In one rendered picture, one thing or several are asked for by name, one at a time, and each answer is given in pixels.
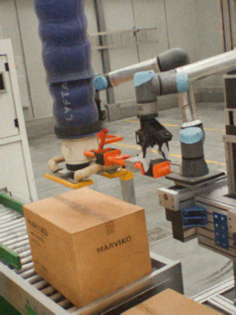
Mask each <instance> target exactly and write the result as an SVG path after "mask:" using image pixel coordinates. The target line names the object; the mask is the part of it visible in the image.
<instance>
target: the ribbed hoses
mask: <svg viewBox="0 0 236 315"><path fill-rule="evenodd" d="M61 162H65V158H64V157H63V155H60V156H56V157H52V158H51V159H50V160H49V161H48V167H49V168H50V170H51V171H53V173H54V172H57V169H59V168H58V166H57V164H58V163H61ZM120 167H122V165H120V166H119V165H110V166H105V165H104V166H102V165H98V164H96V163H94V164H93V165H90V166H89V167H86V168H84V169H82V170H78V171H76V172H75V173H74V181H82V180H83V178H85V177H87V176H89V175H91V174H94V173H96V172H98V171H100V170H107V169H110V170H111V171H117V170H118V169H119V168H120Z"/></svg>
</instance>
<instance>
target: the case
mask: <svg viewBox="0 0 236 315"><path fill-rule="evenodd" d="M22 209H23V213H24V218H25V224H26V228H27V235H28V239H29V246H30V250H31V254H32V261H33V265H34V270H35V271H36V272H37V273H38V274H39V275H40V276H41V277H42V278H44V279H45V280H46V281H47V282H48V283H50V284H51V285H52V286H53V287H54V288H55V289H56V290H58V291H59V292H60V293H61V294H63V295H64V296H65V297H66V298H67V299H68V300H69V301H71V302H72V303H73V304H74V305H76V306H77V307H78V308H82V307H85V306H86V305H88V304H90V303H92V302H94V301H96V300H99V299H100V298H102V297H104V296H106V295H109V294H110V293H112V292H114V291H116V290H119V289H121V288H123V287H124V286H126V285H128V284H130V283H132V282H134V281H137V280H139V279H141V278H143V277H145V276H147V275H149V274H151V273H152V269H151V263H150V260H151V258H150V248H149V241H148V231H147V224H146V219H145V209H144V208H142V207H139V206H137V205H133V204H131V203H128V202H126V201H123V200H120V199H116V198H112V197H111V196H108V195H105V194H102V193H99V192H97V191H94V190H92V189H90V188H86V187H83V188H79V189H77V190H73V191H70V192H67V193H63V194H60V195H57V196H54V197H49V198H45V199H43V200H38V201H36V202H32V203H30V204H26V205H23V206H22Z"/></svg>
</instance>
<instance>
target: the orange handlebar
mask: <svg viewBox="0 0 236 315"><path fill-rule="evenodd" d="M107 139H108V140H105V144H109V143H116V142H119V141H122V140H123V138H122V136H117V135H112V134H107ZM105 144H104V145H105ZM84 155H85V156H88V157H94V158H95V155H94V153H92V152H88V151H84ZM129 158H132V157H131V156H130V155H125V154H123V155H115V156H114V157H107V160H108V161H110V162H114V163H113V164H114V165H119V166H120V165H126V164H125V160H126V159H129ZM134 167H135V168H136V169H140V163H136V164H135V166H134ZM169 170H170V168H169V166H165V167H161V168H159V169H158V170H157V172H158V173H160V174H161V173H166V172H168V171H169Z"/></svg>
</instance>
